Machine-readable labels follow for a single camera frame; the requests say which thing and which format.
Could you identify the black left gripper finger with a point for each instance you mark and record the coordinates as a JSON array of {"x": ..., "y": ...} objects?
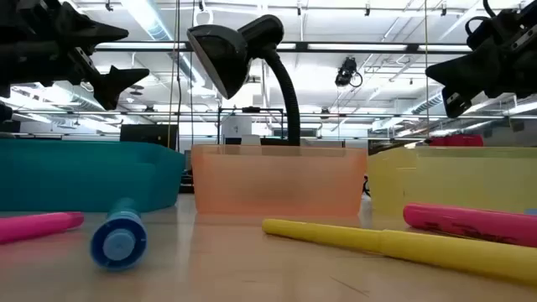
[
  {"x": 88, "y": 29},
  {"x": 117, "y": 84}
]

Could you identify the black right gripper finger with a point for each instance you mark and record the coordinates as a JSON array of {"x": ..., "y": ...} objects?
[
  {"x": 459, "y": 102},
  {"x": 465, "y": 71}
]

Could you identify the pink highlighter marker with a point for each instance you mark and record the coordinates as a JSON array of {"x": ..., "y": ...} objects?
[
  {"x": 33, "y": 226},
  {"x": 461, "y": 222}
]

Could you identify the thick blue marker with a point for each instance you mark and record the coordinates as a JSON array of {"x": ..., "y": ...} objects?
[{"x": 119, "y": 243}]

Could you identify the yellow highlighter pen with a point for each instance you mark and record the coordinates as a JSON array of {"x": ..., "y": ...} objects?
[{"x": 377, "y": 241}]

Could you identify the red box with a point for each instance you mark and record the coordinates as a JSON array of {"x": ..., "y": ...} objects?
[{"x": 457, "y": 140}]

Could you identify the yellow translucent plastic bin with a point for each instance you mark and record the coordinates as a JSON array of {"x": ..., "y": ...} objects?
[{"x": 461, "y": 176}]

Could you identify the teal plastic bin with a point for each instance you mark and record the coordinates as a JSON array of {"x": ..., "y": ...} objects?
[{"x": 84, "y": 176}]

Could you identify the black gooseneck desk lamp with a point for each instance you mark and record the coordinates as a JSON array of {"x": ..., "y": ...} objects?
[{"x": 222, "y": 54}]

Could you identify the white box sign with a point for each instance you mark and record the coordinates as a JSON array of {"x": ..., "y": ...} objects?
[{"x": 237, "y": 126}]

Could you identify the white cup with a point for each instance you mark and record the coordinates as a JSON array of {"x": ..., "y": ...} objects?
[{"x": 251, "y": 140}]

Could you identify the orange translucent plastic bin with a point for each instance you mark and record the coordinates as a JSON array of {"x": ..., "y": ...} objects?
[{"x": 277, "y": 180}]

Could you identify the black ceiling-mounted camera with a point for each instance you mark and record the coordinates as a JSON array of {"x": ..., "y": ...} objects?
[{"x": 346, "y": 71}]

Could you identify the black metal frame stand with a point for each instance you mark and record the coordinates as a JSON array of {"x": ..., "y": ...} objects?
[{"x": 251, "y": 110}]

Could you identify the black ceiling light rail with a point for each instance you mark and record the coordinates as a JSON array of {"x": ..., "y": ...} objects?
[{"x": 302, "y": 47}]

